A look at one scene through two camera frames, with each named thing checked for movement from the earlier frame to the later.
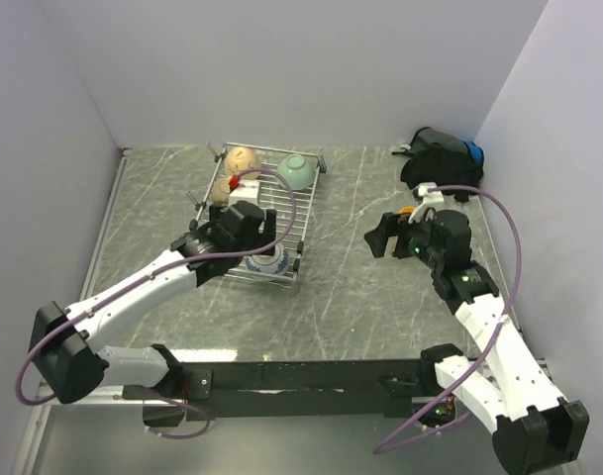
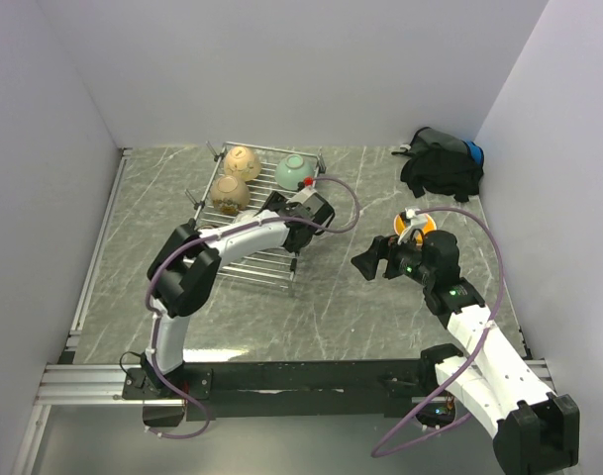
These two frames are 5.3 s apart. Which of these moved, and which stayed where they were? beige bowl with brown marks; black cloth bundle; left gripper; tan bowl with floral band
Moved: left gripper
Stayed: beige bowl with brown marks; tan bowl with floral band; black cloth bundle
